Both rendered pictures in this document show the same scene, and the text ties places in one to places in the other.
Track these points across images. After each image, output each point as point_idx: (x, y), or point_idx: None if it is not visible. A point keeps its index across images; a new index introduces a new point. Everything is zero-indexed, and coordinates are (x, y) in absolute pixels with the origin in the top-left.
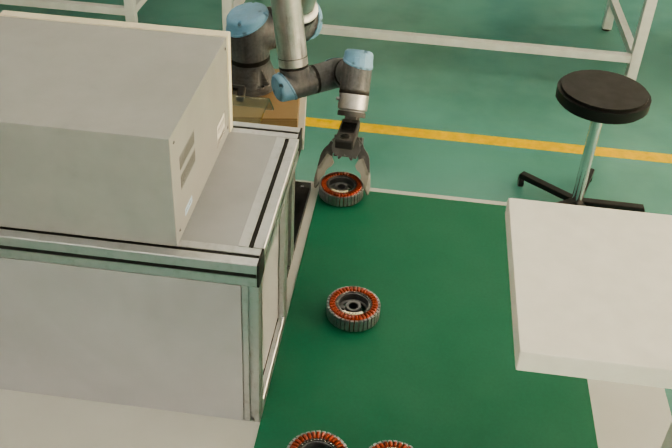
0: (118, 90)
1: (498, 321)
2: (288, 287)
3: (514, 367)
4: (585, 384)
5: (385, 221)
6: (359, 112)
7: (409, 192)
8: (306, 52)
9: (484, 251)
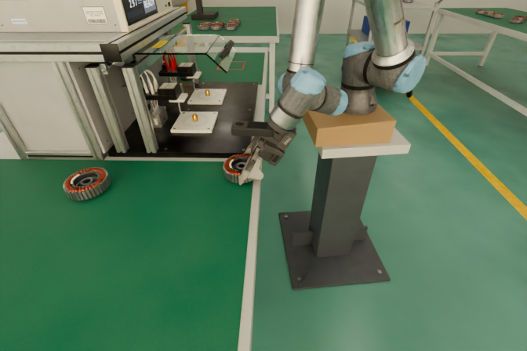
0: None
1: (23, 292)
2: (133, 158)
3: None
4: None
5: (205, 200)
6: (273, 121)
7: (256, 215)
8: (300, 60)
9: (145, 283)
